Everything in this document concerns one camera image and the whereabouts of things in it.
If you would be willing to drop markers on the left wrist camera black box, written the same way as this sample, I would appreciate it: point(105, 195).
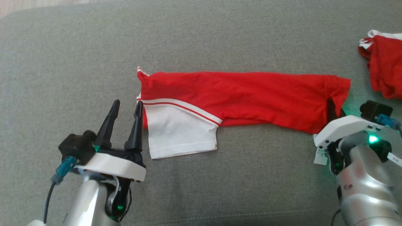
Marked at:
point(75, 146)

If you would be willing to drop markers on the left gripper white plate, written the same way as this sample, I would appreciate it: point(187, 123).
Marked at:
point(113, 166)

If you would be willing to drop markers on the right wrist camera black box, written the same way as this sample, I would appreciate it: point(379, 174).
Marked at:
point(375, 110)

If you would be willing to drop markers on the red shorts white trim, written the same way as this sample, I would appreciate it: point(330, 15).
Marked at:
point(386, 62)

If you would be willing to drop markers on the grey fabric sofa seat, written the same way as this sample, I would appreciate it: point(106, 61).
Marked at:
point(201, 37)

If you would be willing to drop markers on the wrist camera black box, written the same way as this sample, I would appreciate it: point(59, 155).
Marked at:
point(75, 146)
point(375, 110)

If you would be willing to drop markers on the red jersey white sleeves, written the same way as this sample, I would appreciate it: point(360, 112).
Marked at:
point(251, 97)

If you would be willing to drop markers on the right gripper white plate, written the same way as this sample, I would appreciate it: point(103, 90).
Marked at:
point(345, 128)

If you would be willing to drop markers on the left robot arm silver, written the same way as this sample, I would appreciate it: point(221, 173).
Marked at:
point(84, 204)

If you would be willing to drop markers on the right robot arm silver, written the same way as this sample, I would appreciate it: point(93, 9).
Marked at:
point(364, 188)

